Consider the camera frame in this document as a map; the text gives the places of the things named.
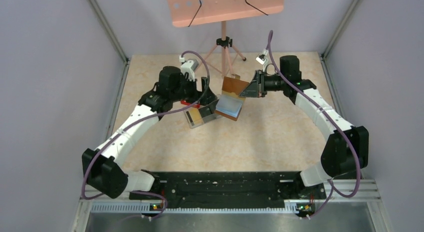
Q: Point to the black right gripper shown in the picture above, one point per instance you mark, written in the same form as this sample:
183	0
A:
256	88

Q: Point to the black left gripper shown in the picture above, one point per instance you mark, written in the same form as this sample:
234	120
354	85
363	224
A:
207	96

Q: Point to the brown leather card holder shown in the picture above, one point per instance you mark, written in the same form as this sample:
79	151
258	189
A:
230	103

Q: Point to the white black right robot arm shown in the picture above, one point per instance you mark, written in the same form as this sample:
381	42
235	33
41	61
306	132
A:
347	146

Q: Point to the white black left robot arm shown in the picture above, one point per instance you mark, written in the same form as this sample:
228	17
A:
102	166

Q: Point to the clear acrylic card box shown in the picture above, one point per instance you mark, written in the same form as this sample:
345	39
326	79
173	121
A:
207	113

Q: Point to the yellow card in box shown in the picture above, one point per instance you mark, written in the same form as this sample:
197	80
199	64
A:
195	115

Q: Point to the pink music stand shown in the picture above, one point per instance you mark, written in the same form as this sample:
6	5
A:
185	13

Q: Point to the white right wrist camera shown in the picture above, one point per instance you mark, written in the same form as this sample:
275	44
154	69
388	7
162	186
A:
262	58

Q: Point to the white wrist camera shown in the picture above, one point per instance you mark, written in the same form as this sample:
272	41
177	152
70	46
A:
188	66
262	58

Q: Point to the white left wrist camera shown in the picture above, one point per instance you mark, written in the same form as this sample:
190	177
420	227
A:
188	66

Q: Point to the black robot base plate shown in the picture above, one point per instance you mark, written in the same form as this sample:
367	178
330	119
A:
230	183

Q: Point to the aluminium frame rail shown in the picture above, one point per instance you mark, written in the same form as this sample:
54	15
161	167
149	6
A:
270	202

